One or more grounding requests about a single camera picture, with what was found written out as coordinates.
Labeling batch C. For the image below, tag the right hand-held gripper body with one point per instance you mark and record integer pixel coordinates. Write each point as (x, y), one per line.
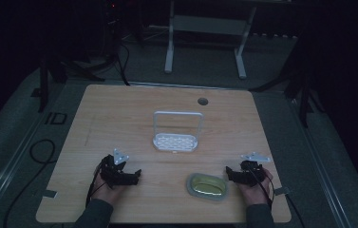
(252, 174)

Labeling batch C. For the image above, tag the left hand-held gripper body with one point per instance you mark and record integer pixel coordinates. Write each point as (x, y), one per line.
(114, 172)

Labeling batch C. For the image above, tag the person's right hand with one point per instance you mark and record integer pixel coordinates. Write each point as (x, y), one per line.
(257, 194)

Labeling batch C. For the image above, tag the person's left hand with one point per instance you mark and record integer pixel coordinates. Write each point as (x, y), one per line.
(108, 193)

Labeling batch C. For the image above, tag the green oval bowl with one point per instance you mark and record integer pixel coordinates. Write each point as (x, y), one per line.
(207, 186)

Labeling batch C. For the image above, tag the grey tape piece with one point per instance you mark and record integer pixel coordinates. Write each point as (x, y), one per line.
(49, 193)
(281, 190)

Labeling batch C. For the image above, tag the black tripod stand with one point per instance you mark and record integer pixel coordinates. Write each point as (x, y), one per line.
(303, 95)
(43, 82)

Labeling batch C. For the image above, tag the white metal stand frame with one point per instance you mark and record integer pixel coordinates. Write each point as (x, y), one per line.
(170, 47)

